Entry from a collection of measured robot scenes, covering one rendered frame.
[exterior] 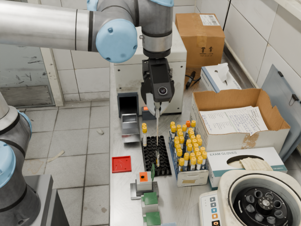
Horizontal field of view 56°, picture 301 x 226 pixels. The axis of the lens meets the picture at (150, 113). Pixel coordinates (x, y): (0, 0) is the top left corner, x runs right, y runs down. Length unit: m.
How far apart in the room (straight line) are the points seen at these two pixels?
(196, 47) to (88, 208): 1.22
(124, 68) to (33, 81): 1.70
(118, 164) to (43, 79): 1.75
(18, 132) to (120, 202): 0.37
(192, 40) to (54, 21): 1.04
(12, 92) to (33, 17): 2.30
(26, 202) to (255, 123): 0.83
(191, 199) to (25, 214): 0.49
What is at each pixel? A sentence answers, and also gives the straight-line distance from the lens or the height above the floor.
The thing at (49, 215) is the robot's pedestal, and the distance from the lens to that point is 0.97.
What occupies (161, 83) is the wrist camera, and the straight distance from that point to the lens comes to 0.71.
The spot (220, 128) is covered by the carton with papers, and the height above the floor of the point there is 0.94.
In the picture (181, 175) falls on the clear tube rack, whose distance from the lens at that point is 0.93.
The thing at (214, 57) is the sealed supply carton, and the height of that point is 0.94.
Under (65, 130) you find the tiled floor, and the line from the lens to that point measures 2.54.
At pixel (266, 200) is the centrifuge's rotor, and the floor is 1.00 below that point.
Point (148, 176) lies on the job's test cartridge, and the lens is 0.91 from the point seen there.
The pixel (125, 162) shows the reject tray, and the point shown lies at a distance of 1.04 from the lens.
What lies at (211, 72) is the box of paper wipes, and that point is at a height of 0.93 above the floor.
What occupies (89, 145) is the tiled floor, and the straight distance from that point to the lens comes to 2.36.
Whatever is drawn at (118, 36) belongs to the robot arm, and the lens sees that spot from 0.52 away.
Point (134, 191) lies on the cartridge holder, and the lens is 0.95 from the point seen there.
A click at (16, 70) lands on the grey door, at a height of 0.41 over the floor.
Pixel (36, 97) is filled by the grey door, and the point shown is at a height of 0.11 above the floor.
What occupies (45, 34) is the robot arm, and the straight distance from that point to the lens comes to 0.54.
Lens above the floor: 1.67
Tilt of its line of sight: 40 degrees down
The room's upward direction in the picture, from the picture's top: straight up
